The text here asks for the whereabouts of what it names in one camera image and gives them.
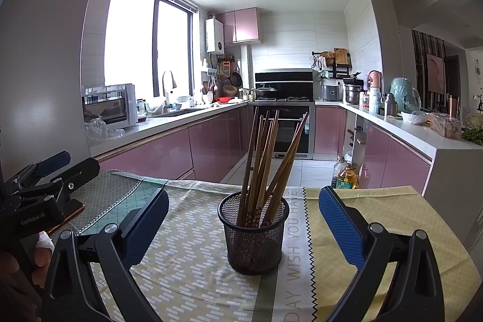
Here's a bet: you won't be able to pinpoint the silver rice cooker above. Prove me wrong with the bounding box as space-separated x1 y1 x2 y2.
320 80 344 102

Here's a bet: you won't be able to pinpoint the green checked cloth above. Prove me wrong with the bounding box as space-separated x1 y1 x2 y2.
49 169 170 236

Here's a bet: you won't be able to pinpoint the pink upper cabinet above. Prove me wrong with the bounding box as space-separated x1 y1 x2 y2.
215 7 263 45

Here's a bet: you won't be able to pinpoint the black smartphone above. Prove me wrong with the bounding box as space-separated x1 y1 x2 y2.
47 198 85 232

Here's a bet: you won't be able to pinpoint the person's left hand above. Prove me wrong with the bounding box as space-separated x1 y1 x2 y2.
0 230 55 308

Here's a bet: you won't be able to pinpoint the black wall rack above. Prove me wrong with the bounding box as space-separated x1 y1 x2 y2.
311 48 352 79

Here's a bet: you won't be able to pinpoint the wok with glass lid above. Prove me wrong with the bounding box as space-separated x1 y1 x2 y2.
254 83 279 100

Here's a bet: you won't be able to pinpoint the dark liquid bottle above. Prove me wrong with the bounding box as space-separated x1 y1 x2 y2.
331 156 347 189

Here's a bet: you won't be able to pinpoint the built-in black oven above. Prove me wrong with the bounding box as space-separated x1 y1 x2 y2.
252 101 315 160

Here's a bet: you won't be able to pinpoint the grey refrigerator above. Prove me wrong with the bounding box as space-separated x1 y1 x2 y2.
0 0 111 190

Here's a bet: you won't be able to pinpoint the yellow cooking oil bottle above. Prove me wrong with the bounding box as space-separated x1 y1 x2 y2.
337 164 359 190

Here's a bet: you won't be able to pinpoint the yellow cloth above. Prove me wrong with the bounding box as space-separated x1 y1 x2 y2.
307 185 474 322

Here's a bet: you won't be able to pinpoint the clear plastic bag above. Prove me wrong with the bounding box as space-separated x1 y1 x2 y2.
85 117 125 142

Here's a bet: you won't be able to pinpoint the beige dash-patterned tablecloth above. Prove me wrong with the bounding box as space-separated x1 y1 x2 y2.
88 179 321 322

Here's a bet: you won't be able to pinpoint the group of wooden chopsticks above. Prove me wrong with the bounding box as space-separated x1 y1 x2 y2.
236 106 309 228

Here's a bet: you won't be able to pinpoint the framed wall picture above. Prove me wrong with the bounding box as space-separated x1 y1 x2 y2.
426 53 446 95

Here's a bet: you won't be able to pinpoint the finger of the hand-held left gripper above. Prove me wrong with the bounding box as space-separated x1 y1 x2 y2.
15 157 101 211
5 151 72 191

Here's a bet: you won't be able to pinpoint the clear plastic food container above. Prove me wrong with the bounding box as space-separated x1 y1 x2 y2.
429 113 463 139

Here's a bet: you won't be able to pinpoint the steel kitchen faucet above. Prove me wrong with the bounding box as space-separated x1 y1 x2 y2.
162 70 178 111

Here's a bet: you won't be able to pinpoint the green leafy vegetables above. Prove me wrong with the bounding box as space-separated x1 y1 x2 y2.
460 128 483 145

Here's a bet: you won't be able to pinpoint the stainless steel pot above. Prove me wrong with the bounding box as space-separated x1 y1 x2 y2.
344 84 365 106

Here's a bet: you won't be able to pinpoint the steel thermos flask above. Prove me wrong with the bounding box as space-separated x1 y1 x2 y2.
384 93 398 118

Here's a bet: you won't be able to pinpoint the pink kettle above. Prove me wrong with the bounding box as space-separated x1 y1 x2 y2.
368 70 383 91

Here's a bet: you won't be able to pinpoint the narrow pink base cabinet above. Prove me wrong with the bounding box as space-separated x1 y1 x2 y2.
314 106 346 156

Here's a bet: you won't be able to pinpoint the white microwave oven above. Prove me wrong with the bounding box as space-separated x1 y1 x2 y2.
81 83 138 130

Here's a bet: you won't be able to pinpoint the black mesh holder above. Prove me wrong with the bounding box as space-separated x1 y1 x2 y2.
218 191 290 275

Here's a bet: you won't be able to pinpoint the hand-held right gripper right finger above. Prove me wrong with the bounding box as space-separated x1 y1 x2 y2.
319 186 446 322

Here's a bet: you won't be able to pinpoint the kitchen window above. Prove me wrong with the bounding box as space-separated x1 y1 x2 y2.
104 0 199 98

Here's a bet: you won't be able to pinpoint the black range hood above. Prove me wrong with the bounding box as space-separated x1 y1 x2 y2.
254 69 315 99

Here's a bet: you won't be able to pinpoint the white water heater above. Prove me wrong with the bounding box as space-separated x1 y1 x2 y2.
205 18 225 54

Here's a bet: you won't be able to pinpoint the pink base cabinet run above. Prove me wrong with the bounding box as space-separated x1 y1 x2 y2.
358 120 433 194
92 104 250 183

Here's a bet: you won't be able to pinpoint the teal covered appliance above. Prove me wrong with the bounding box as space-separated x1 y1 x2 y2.
389 77 421 117

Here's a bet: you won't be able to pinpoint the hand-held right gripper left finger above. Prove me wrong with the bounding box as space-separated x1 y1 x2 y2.
41 188 170 322

